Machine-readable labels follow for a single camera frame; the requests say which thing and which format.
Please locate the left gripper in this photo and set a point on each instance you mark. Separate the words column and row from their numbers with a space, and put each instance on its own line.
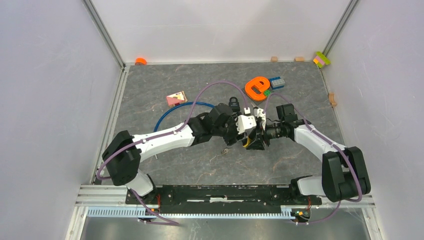
column 235, row 138

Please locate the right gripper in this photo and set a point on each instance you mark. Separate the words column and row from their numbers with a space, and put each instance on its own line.
column 257, row 145

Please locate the yellow padlock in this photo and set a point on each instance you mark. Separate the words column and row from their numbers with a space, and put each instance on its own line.
column 246, row 142

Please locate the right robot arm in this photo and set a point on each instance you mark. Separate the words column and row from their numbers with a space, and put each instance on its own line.
column 344, row 175

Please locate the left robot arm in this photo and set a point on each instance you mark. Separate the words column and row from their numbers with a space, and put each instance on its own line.
column 125, row 152

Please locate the black padlock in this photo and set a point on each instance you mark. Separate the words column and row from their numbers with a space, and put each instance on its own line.
column 234, row 104

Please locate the green lego brick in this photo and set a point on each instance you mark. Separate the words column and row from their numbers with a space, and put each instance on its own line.
column 266, row 93

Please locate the orange letter block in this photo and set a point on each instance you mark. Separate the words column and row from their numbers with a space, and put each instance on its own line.
column 256, row 88

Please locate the blue lego brick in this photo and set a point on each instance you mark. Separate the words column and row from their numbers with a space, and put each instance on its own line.
column 277, row 82

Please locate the pink wooden puzzle box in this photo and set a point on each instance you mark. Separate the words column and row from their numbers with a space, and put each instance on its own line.
column 176, row 99

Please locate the wooden block left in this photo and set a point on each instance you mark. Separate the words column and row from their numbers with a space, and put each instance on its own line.
column 274, row 59

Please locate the wooden arch piece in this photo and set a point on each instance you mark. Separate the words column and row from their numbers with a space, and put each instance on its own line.
column 332, row 99

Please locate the stacked coloured lego bricks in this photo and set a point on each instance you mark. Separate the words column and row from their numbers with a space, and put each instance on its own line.
column 321, row 60

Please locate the orange round cap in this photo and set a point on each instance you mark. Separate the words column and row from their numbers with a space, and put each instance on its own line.
column 140, row 61

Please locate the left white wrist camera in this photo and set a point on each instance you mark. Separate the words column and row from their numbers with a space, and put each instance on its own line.
column 245, row 121

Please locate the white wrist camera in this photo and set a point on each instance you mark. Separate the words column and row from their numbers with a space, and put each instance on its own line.
column 245, row 121
column 260, row 117

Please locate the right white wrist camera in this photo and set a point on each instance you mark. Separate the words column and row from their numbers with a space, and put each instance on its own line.
column 260, row 117

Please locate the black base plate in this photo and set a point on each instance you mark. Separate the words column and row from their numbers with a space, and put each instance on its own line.
column 226, row 199

